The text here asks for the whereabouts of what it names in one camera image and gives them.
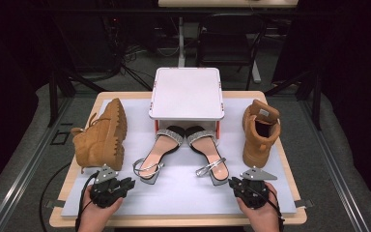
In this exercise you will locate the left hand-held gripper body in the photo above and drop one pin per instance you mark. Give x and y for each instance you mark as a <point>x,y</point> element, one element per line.
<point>104,176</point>

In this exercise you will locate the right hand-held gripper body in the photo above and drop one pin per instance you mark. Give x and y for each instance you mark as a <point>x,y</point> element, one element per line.
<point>257,175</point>

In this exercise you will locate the tan suede boot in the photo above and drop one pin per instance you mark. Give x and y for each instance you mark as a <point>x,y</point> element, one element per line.
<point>259,141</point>
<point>101,138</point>

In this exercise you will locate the white shoe rack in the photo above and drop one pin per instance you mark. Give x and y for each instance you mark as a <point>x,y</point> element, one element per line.
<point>186,93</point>

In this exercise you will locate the person's right hand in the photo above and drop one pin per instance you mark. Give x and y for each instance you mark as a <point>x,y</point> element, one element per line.
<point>262,219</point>

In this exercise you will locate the person's left hand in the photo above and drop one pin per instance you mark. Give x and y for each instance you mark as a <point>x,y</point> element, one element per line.
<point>95,219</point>

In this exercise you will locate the white table mat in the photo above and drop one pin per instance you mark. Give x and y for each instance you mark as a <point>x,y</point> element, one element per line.
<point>177,199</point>

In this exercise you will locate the grey table clamp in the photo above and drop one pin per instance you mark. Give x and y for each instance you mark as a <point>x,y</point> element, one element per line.
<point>53,203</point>
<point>304,203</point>

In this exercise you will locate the black metal stand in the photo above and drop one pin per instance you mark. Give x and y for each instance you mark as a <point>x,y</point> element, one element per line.
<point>53,96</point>
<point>317,100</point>

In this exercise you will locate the dark equipment cabinet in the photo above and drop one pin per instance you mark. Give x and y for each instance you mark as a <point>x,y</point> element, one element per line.
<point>87,45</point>

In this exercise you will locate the black folding chair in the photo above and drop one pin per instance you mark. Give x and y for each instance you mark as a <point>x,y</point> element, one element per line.
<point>225,45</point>

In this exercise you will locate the white-legged background desk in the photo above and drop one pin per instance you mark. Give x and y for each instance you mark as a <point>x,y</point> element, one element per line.
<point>206,3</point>

